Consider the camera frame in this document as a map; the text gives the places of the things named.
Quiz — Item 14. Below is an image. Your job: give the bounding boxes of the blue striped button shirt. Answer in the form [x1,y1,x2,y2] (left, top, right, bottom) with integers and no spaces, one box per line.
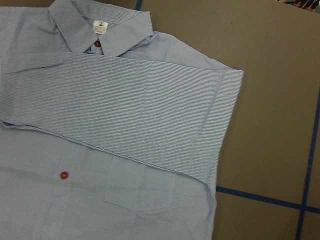
[0,0,244,240]

